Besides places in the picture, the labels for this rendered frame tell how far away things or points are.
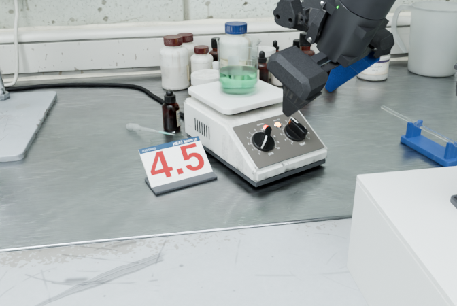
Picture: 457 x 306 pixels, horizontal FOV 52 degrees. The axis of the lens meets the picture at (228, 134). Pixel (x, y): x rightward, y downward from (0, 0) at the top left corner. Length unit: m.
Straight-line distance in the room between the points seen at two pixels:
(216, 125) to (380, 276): 0.33
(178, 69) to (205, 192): 0.42
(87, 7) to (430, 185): 0.89
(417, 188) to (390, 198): 0.03
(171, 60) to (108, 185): 0.40
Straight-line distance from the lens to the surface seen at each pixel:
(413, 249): 0.38
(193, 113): 0.72
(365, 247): 0.46
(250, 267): 0.50
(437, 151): 0.76
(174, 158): 0.66
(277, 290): 0.48
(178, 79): 0.99
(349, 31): 0.53
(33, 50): 1.15
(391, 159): 0.74
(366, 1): 0.51
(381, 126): 0.85
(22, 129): 0.86
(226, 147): 0.66
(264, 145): 0.62
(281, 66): 0.51
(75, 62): 1.14
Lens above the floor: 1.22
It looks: 24 degrees down
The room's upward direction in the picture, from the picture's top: 1 degrees counter-clockwise
